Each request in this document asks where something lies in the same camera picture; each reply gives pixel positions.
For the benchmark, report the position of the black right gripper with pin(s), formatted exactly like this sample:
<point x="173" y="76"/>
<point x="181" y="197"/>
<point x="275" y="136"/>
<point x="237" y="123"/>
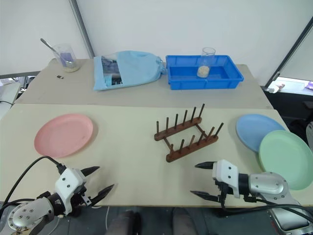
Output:
<point x="223" y="189"/>

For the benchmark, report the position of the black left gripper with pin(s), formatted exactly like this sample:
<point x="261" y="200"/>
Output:
<point x="80" y="200"/>

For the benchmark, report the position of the wooden dish rack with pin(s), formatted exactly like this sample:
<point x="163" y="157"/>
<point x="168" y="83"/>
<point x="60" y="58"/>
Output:
<point x="182" y="153"/>

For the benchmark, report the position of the pink red plastic plate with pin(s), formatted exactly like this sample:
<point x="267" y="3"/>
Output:
<point x="64" y="135"/>

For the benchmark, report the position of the blue plastic plate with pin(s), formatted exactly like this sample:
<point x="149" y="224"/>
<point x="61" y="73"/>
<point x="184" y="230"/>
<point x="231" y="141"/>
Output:
<point x="254" y="129"/>

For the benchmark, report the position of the green plastic plate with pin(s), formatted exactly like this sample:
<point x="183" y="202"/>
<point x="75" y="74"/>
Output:
<point x="286" y="159"/>

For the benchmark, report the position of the grey robot body panel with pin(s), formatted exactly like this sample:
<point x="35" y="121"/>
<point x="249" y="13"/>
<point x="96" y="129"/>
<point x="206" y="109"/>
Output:
<point x="288" y="220"/>

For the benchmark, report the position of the blue plastic bin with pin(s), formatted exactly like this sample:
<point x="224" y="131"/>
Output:
<point x="205" y="83"/>

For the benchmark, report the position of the tall glass beaker with grains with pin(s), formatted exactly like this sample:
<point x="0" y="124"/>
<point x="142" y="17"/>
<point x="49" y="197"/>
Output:
<point x="203" y="71"/>

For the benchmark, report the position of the small black clip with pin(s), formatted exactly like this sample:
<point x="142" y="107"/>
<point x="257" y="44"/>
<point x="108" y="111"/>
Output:
<point x="60" y="77"/>

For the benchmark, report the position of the printed package in bag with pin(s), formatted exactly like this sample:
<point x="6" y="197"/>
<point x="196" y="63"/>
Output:
<point x="111" y="71"/>

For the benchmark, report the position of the wide glass beaker with grains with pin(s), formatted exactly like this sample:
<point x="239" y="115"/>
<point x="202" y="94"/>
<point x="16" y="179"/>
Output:
<point x="69" y="63"/>

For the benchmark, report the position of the metal spoon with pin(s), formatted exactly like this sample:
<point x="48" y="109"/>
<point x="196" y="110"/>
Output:
<point x="47" y="44"/>

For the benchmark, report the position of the grey tent pole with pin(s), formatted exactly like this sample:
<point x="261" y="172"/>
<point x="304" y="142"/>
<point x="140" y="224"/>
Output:
<point x="84" y="31"/>
<point x="288" y="54"/>

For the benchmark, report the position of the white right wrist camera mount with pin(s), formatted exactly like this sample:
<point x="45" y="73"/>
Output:
<point x="227" y="171"/>

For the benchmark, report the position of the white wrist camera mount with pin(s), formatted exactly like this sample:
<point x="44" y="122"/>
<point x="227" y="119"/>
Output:
<point x="227" y="171"/>
<point x="67" y="182"/>

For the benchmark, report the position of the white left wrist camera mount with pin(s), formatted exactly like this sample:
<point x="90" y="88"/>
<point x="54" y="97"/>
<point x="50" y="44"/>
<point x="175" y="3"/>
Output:
<point x="67" y="182"/>

